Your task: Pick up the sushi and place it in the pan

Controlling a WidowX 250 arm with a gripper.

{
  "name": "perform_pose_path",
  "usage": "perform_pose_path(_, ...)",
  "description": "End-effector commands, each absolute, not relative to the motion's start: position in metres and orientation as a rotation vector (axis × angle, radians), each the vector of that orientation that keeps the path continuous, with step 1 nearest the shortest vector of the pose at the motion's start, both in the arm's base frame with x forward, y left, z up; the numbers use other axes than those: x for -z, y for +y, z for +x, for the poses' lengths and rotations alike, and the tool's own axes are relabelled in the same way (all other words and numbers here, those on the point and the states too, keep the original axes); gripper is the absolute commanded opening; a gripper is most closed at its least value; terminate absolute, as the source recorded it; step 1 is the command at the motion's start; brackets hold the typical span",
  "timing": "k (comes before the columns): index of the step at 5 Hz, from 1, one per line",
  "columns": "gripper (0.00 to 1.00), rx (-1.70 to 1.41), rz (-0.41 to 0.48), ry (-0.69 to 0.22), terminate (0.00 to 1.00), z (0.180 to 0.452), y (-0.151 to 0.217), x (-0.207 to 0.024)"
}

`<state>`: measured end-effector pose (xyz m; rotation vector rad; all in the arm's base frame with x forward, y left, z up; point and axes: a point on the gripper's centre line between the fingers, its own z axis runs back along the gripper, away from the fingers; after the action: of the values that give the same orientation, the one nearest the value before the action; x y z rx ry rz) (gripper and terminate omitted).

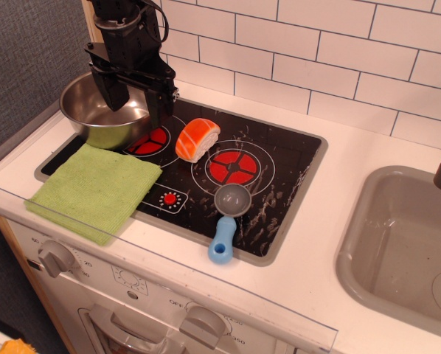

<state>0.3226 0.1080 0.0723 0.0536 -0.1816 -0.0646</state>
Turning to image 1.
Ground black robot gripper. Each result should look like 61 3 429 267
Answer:
85 21 177 128

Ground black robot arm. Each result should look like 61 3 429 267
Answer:
86 0 178 128

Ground silver metal pan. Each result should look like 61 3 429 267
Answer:
59 72 154 150

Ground salmon sushi toy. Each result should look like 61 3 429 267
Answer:
175 118 221 163

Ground black toy stovetop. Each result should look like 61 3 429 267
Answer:
34 96 329 268

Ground green microfiber cloth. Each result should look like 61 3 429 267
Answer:
24 144 162 246

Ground red stove button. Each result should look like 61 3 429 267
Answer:
163 193 178 206

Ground grey left oven knob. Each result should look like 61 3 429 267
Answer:
38 240 75 278

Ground grey oven knob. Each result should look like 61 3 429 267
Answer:
38 240 75 278
179 306 226 350

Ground white toy oven front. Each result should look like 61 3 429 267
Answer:
10 222 336 353

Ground grey right oven knob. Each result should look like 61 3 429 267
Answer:
179 306 226 350

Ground yellow object on floor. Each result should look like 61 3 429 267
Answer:
0 339 37 354

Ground grey toy sink basin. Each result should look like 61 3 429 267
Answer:
336 166 441 336

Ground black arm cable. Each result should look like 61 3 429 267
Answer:
142 0 170 43

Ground grey blue-handled toy ladle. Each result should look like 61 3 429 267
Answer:
208 184 251 265

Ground grey oven door handle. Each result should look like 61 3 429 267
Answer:
87 305 188 353

